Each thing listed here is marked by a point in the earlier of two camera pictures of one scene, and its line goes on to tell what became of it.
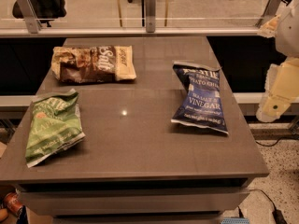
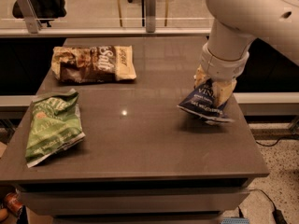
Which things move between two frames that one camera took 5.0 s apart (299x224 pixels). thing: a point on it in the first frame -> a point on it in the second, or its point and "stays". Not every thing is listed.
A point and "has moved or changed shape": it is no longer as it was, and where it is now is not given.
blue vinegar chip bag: x=200 y=102 has moved or changed shape
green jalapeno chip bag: x=55 y=123 stays
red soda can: x=13 y=203 stays
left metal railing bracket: x=30 y=15 stays
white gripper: x=289 y=32 -> x=221 y=67
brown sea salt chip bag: x=97 y=63 stays
